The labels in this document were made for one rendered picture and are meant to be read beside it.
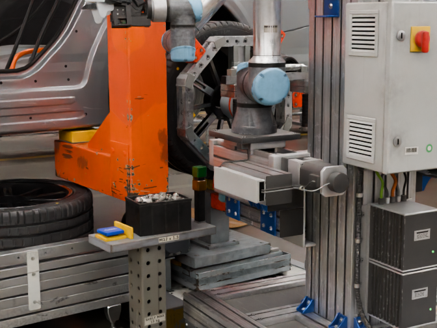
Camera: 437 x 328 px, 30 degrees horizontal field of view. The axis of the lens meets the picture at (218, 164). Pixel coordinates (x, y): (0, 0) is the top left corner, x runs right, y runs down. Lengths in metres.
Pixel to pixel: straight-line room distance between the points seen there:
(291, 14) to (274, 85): 1.56
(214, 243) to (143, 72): 0.92
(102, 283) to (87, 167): 0.49
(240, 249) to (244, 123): 0.96
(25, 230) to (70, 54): 0.80
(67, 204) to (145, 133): 0.41
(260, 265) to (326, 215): 0.96
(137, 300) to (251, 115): 0.79
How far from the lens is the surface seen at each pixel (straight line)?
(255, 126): 2.64
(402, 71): 2.29
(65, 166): 3.50
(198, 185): 2.96
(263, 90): 2.49
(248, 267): 3.50
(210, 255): 3.40
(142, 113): 2.98
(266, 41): 2.51
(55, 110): 3.40
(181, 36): 2.46
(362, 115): 2.36
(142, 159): 3.00
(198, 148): 3.21
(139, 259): 2.87
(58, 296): 3.05
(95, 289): 3.11
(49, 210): 3.08
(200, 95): 3.86
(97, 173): 3.23
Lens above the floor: 1.18
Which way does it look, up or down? 10 degrees down
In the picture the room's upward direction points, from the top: straight up
